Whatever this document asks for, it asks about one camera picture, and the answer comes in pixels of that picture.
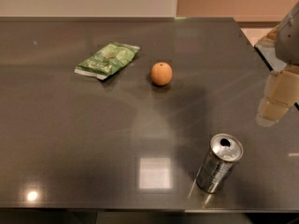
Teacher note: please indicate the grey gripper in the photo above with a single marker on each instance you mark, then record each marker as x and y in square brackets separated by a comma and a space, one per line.
[288, 41]

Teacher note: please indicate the silver redbull can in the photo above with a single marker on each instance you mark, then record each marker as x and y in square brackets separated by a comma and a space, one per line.
[224, 152]

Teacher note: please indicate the orange fruit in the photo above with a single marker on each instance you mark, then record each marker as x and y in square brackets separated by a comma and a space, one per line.
[161, 74]

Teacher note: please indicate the green chip bag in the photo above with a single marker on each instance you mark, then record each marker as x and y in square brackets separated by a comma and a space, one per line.
[107, 61]

